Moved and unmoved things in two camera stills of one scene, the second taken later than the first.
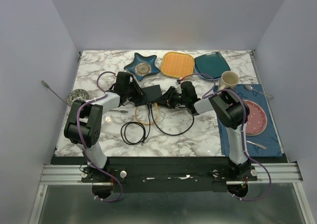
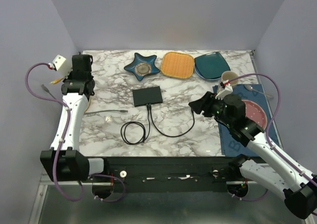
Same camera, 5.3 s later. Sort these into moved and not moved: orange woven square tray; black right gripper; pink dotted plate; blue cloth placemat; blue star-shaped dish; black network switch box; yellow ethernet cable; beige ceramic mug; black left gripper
Moved: black right gripper; yellow ethernet cable; black left gripper
Not moved: blue cloth placemat; black network switch box; blue star-shaped dish; beige ceramic mug; orange woven square tray; pink dotted plate
